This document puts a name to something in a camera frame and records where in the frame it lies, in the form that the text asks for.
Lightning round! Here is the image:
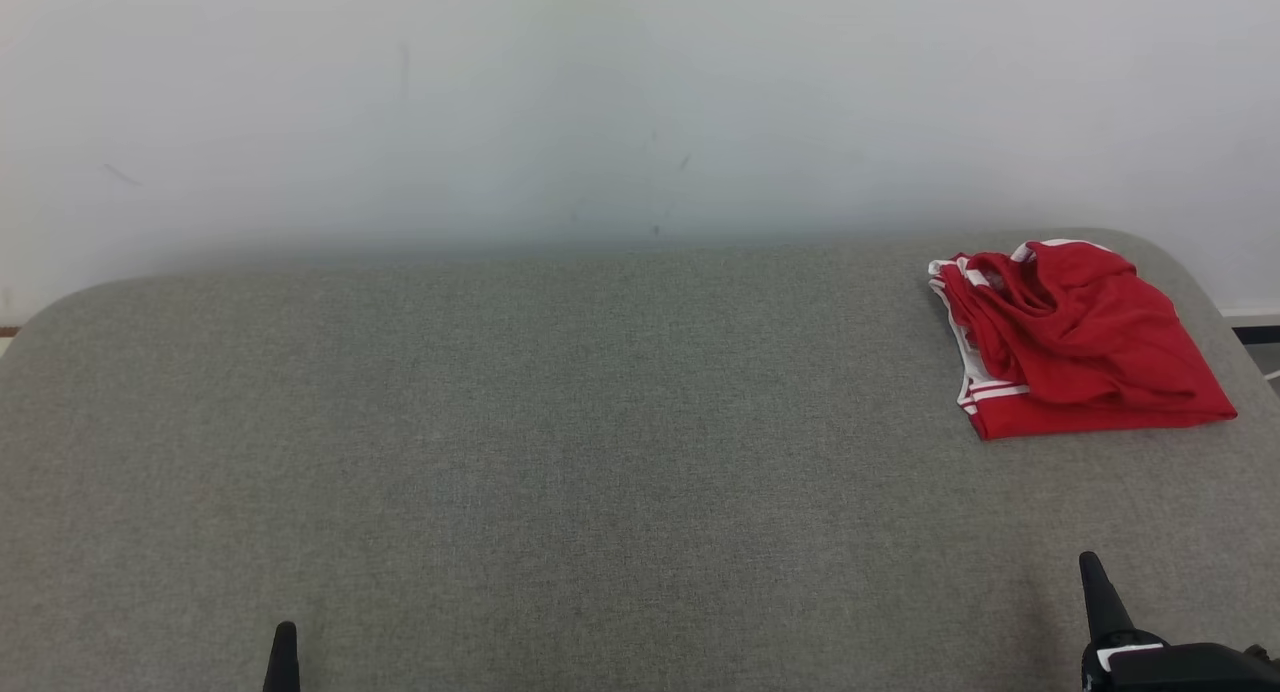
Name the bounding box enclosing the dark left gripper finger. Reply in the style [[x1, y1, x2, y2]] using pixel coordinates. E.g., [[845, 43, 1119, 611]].
[[262, 622, 301, 692]]

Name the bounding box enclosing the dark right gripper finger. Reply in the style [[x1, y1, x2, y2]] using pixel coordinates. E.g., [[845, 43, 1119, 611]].
[[1078, 552, 1136, 645]]

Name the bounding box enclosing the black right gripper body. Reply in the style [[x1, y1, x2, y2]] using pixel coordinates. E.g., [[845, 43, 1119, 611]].
[[1080, 628, 1171, 692]]

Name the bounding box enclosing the red basketball jersey top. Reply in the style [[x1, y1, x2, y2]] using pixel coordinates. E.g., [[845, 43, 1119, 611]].
[[928, 257, 1239, 441]]

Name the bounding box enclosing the red basketball jersey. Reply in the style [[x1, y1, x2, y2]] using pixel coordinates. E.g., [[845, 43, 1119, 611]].
[[945, 239, 1211, 408], [928, 257, 1239, 441]]

